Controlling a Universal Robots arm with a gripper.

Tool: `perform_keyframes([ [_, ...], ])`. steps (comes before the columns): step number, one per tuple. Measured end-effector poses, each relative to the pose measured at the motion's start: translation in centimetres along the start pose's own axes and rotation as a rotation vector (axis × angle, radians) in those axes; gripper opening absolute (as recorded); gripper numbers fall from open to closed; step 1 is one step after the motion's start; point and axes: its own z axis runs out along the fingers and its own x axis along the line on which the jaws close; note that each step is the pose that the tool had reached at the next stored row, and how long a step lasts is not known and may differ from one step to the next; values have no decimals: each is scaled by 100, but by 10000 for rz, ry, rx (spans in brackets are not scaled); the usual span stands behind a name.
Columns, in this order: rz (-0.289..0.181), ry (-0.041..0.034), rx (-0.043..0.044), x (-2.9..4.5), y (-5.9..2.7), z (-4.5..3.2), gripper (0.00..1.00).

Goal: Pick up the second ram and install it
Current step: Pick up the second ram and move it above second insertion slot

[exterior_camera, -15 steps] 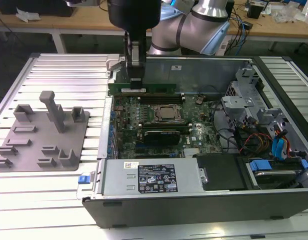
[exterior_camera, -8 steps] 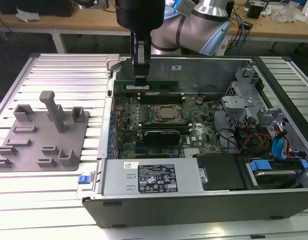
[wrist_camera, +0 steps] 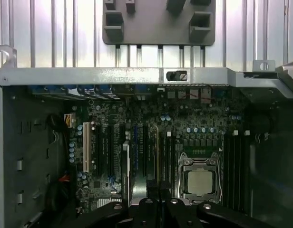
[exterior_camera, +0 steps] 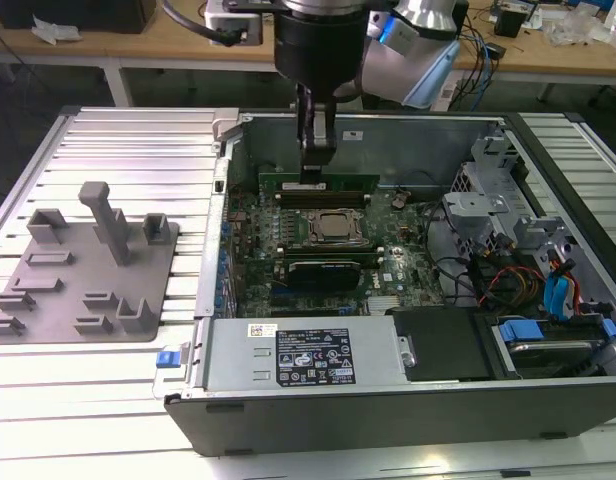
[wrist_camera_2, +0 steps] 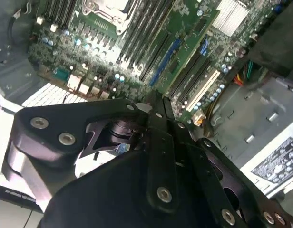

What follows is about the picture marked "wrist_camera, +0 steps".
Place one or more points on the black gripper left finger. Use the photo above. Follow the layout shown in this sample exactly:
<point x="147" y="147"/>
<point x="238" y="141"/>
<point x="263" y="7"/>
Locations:
<point x="151" y="213"/>

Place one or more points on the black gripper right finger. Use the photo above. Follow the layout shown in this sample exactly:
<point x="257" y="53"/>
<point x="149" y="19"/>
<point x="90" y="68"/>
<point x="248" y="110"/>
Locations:
<point x="175" y="216"/>

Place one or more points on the black RAM slot white clips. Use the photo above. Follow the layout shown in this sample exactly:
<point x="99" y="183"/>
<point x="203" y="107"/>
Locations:
<point x="161" y="161"/>
<point x="235" y="166"/>
<point x="169" y="161"/>
<point x="245" y="166"/>

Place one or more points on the silver square CPU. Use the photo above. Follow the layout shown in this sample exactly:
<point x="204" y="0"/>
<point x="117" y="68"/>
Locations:
<point x="200" y="181"/>

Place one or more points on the silver finned chipset heatsink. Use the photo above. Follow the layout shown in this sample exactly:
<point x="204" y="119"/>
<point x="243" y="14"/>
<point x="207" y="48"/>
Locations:
<point x="106" y="202"/>

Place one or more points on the black graphics card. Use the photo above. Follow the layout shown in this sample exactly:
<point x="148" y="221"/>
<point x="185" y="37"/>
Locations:
<point x="125" y="166"/>

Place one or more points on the metal CPU socket cover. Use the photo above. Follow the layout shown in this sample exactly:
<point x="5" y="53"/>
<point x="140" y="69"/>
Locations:
<point x="200" y="162"/>

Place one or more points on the long black expansion slot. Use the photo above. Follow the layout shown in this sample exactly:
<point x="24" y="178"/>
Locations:
<point x="110" y="156"/>

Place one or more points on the short black expansion slot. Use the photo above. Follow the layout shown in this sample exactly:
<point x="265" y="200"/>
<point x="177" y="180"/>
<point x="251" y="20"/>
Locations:
<point x="98" y="147"/>

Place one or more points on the white expansion slot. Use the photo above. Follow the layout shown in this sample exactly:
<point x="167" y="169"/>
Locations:
<point x="86" y="147"/>

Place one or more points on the green motherboard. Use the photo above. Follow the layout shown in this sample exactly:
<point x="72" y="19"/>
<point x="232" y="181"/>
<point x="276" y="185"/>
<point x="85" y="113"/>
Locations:
<point x="137" y="114"/>

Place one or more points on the black case lock slider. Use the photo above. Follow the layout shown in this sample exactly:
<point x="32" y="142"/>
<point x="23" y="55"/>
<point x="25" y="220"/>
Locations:
<point x="176" y="75"/>

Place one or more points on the black grey PC case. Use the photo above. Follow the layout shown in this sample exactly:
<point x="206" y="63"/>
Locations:
<point x="89" y="76"/>

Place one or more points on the grey plastic parts rack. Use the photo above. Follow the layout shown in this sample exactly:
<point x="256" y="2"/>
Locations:
<point x="158" y="28"/>

